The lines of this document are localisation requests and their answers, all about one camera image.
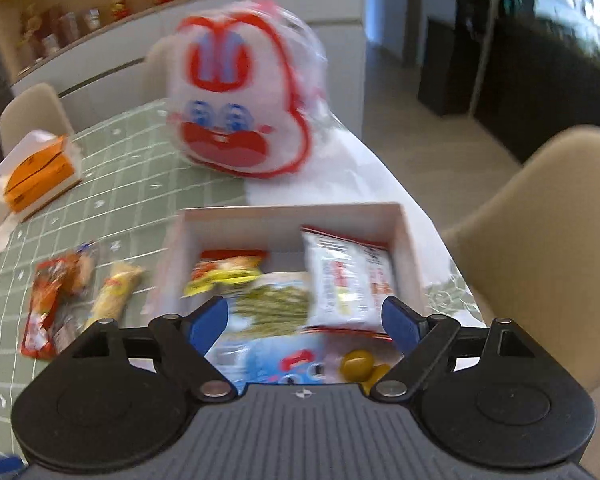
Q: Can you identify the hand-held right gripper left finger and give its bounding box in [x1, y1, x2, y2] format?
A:
[72, 295, 236, 401]

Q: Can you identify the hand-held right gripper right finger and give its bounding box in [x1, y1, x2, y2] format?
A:
[370, 295, 529, 401]

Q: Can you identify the green olives packet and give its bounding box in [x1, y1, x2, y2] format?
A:
[325, 332, 407, 394]

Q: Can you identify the red yellow snack packet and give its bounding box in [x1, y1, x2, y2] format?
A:
[182, 248, 270, 299]

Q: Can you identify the white snack packet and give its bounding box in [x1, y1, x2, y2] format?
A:
[299, 224, 399, 342]

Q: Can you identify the blue snack packet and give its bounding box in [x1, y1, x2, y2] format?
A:
[205, 272, 332, 397]

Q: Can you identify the yellow biscuit packet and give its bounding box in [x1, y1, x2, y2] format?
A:
[82, 260, 146, 332]

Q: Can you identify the pink cardboard box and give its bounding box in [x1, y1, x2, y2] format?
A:
[144, 202, 424, 363]

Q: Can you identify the small clear snack packet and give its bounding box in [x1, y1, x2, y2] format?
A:
[50, 305, 89, 357]

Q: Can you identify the green checked tablecloth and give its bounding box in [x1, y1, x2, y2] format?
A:
[0, 99, 253, 461]

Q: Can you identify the beige chair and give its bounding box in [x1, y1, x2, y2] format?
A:
[142, 35, 191, 107]
[0, 82, 76, 162]
[439, 124, 600, 397]

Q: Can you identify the orange tissue box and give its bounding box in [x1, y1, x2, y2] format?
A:
[0, 129, 84, 224]

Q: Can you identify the red white rabbit bag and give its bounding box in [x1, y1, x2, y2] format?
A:
[164, 0, 331, 179]

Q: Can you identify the black tall box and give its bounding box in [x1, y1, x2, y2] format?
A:
[417, 0, 492, 117]

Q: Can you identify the black fish tank cabinet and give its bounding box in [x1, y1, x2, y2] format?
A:
[474, 0, 600, 163]

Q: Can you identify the glass cup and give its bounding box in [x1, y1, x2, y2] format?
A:
[60, 11, 83, 45]
[83, 7, 104, 35]

